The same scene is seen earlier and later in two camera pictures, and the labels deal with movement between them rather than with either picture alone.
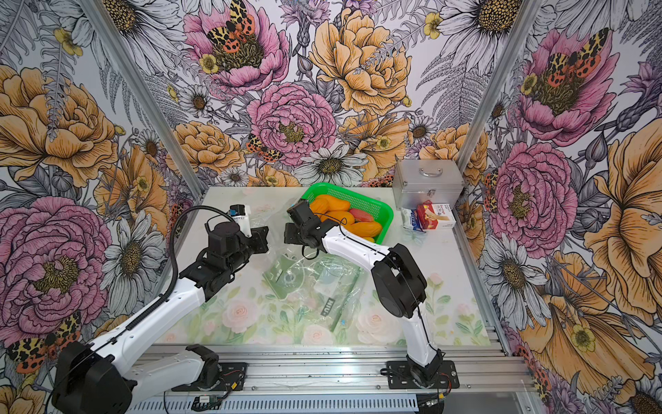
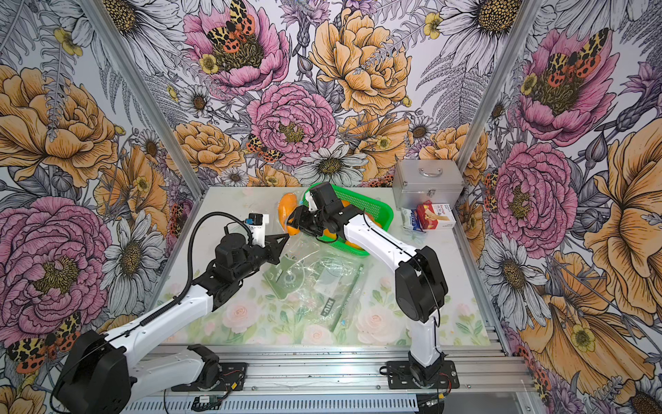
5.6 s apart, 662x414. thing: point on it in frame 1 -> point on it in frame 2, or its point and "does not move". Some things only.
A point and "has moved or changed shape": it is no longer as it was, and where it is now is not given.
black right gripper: (290, 234) -> (300, 215)
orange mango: (320, 205) has moved or changed shape
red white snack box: (434, 216) does not move
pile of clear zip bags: (334, 288) does not move
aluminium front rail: (359, 370) does not move
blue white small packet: (409, 218) does not move
